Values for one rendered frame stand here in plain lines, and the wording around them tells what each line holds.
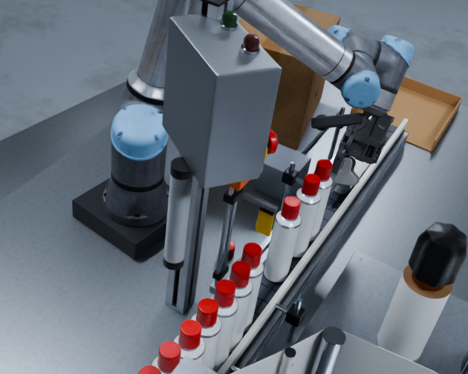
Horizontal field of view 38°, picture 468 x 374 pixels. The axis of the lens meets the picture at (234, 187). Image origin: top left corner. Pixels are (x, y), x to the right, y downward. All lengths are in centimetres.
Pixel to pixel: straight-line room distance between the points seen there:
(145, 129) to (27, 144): 50
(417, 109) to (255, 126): 130
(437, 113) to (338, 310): 97
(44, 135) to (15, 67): 197
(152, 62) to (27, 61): 244
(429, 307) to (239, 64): 58
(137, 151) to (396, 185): 76
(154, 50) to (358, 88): 43
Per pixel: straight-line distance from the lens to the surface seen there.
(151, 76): 147
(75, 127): 188
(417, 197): 184
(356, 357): 116
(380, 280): 150
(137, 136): 139
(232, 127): 92
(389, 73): 150
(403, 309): 127
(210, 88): 89
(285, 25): 127
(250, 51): 92
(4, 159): 178
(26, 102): 352
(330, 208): 163
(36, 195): 166
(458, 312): 150
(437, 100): 228
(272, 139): 101
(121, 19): 433
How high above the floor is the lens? 191
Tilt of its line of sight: 39 degrees down
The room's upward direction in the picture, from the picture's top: 9 degrees clockwise
